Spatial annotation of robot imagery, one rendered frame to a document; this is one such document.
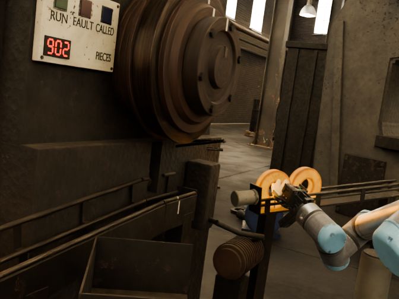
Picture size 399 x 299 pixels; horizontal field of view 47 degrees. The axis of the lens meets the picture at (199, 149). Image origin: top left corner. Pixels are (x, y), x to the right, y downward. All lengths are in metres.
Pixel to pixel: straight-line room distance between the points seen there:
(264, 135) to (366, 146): 6.51
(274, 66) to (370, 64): 6.45
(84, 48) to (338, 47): 3.10
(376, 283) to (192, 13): 1.19
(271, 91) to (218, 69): 8.97
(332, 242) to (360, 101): 2.51
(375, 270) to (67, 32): 1.36
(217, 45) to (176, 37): 0.15
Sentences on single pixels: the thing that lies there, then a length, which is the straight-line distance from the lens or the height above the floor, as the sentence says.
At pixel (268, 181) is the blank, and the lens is 1.76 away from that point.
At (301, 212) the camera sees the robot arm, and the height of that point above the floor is 0.68.
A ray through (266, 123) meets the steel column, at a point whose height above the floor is 0.54.
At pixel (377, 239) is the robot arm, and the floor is 0.77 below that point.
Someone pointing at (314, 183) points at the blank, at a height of 0.74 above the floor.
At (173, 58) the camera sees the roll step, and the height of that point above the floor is 1.12.
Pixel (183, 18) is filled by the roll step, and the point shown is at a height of 1.22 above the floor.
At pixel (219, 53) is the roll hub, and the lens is 1.30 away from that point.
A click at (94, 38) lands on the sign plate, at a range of 1.21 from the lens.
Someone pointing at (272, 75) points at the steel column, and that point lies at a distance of 10.28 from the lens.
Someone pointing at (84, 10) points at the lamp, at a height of 1.19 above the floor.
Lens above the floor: 1.04
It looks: 7 degrees down
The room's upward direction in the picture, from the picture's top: 8 degrees clockwise
